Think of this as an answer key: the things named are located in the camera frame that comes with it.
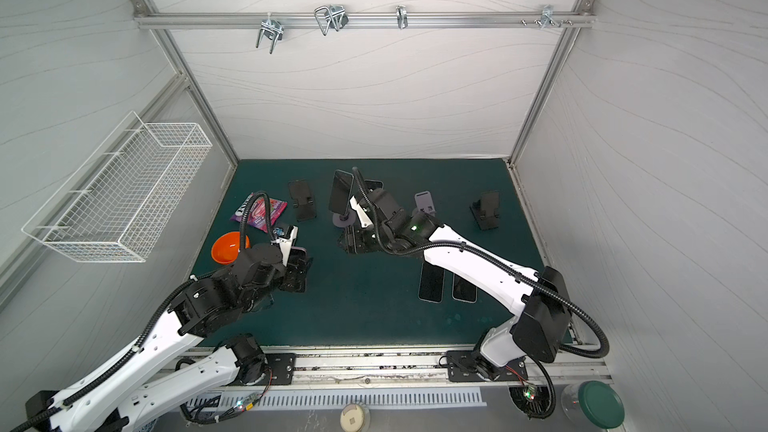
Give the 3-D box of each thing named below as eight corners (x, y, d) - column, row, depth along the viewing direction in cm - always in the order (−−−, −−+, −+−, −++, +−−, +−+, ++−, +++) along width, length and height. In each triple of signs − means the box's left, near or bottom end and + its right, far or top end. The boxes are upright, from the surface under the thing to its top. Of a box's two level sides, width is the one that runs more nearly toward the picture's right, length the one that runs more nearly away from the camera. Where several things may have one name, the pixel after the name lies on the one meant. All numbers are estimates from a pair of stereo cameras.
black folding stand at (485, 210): (478, 231, 101) (486, 213, 93) (470, 211, 106) (477, 193, 98) (498, 228, 102) (508, 210, 94) (489, 209, 107) (498, 190, 99)
